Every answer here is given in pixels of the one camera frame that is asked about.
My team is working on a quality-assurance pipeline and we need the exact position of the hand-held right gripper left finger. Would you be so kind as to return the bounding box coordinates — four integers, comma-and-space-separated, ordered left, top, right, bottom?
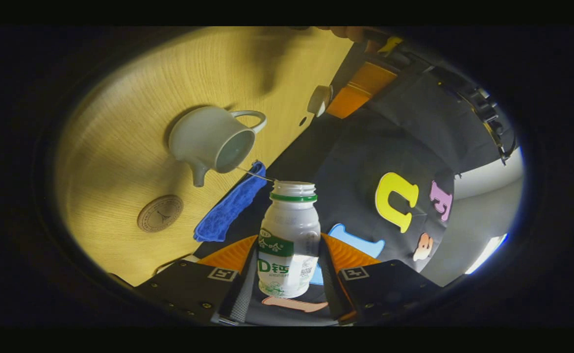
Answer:
134, 234, 259, 327

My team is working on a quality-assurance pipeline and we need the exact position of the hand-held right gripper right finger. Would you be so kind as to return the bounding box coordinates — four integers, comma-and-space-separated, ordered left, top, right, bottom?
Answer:
318, 233, 443, 327

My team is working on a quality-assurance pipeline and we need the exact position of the white teacup lid blue pattern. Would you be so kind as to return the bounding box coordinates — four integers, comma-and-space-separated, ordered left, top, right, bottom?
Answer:
307, 85, 334, 118

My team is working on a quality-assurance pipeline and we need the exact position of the white water bottle green label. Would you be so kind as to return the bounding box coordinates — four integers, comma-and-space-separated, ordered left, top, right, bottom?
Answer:
256, 180, 322, 300

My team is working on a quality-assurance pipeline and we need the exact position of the round wooden coaster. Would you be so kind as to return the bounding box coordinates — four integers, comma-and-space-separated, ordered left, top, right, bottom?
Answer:
137, 195, 184, 233

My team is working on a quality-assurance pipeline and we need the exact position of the white teacup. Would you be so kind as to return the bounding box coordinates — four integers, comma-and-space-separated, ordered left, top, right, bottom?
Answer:
168, 106, 268, 188

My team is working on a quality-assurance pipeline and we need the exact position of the blue towel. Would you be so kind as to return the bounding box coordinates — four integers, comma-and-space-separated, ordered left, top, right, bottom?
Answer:
193, 160, 268, 243

